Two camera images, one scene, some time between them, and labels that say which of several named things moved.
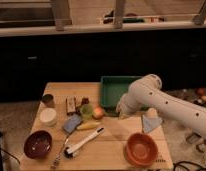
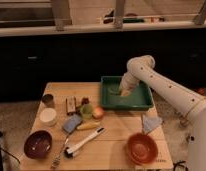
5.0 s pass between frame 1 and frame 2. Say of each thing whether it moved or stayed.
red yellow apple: stayed
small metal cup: stayed
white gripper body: moved
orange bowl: stayed
